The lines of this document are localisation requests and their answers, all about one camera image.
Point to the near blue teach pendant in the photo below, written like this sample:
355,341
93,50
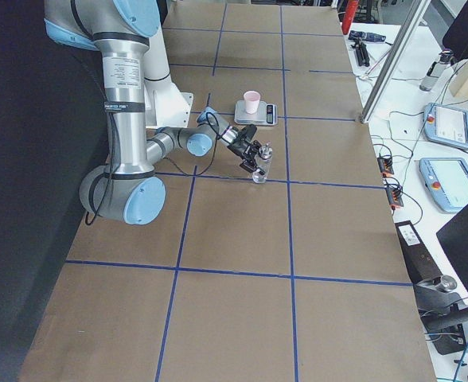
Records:
447,181

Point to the clear glass sauce bottle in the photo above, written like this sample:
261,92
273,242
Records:
263,161

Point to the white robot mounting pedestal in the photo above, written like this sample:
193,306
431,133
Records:
166,105

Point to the silver digital kitchen scale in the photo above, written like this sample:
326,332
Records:
266,114

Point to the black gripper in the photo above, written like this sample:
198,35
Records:
238,149

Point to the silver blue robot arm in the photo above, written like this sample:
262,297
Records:
126,188

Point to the red cylinder bottle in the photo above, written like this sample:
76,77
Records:
349,14

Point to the aluminium frame post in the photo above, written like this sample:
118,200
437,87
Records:
405,34

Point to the orange black connector block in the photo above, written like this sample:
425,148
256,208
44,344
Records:
394,194
385,166

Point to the far blue teach pendant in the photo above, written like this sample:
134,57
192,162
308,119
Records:
446,125

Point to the black folded tripod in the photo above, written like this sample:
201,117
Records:
361,53

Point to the blue teach pendant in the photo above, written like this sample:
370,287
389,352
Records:
447,181
446,125

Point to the grey water bottle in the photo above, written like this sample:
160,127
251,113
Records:
438,66

